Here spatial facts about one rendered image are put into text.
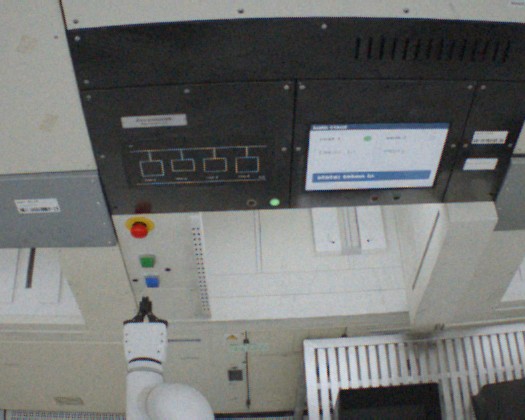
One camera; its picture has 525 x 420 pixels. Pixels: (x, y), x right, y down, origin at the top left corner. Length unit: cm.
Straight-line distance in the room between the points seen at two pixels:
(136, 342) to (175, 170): 42
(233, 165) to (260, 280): 71
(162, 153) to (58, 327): 88
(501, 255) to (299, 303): 60
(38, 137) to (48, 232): 33
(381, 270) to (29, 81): 126
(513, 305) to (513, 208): 57
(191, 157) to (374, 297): 86
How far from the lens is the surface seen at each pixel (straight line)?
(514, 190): 174
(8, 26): 131
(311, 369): 219
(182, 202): 165
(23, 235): 179
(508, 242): 195
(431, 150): 157
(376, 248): 224
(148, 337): 173
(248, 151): 151
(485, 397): 213
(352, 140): 151
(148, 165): 155
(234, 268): 221
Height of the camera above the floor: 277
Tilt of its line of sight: 55 degrees down
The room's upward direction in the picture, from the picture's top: straight up
